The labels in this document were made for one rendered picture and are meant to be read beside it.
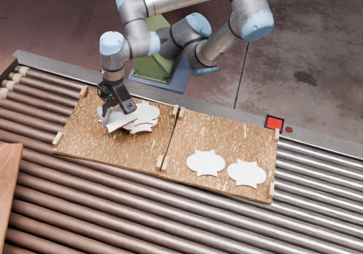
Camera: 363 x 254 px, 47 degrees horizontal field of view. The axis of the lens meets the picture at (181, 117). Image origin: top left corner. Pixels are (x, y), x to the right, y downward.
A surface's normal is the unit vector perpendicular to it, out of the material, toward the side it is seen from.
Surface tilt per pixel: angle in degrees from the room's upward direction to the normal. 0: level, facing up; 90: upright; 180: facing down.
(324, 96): 0
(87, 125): 0
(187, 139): 0
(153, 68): 90
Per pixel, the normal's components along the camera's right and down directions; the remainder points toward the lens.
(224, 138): 0.09, -0.68
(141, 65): -0.26, 0.70
